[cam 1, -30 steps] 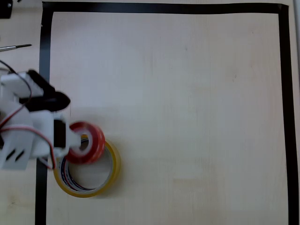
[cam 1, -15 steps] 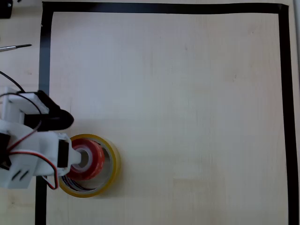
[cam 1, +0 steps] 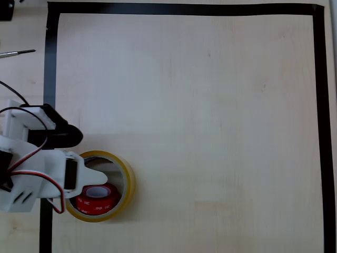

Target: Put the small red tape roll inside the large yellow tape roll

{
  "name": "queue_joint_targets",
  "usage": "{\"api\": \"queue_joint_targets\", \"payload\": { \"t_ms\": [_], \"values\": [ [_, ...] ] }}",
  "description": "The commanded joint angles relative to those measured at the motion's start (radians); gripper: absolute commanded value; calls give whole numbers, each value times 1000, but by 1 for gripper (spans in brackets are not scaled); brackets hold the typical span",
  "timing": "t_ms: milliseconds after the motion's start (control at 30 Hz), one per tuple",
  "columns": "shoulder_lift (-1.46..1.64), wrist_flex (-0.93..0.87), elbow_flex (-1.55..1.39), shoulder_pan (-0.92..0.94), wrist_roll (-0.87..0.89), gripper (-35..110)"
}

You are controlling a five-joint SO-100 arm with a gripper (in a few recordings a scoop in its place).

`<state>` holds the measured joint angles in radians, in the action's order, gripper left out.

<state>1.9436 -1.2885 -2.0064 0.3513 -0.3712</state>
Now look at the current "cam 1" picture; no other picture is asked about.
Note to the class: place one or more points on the small red tape roll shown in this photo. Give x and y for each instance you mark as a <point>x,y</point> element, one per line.
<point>105,203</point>

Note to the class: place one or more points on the large yellow tape roll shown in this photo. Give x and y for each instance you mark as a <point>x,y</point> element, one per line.
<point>130,184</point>

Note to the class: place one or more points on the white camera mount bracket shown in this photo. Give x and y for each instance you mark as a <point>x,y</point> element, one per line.
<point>15,116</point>

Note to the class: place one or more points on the black plastic block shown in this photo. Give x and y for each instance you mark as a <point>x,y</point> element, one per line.
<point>5,10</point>

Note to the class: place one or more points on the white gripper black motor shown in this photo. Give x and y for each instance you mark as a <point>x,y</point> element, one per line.
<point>70,174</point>

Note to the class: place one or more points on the thin metal screwdriver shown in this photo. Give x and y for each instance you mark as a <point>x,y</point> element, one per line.
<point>15,53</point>

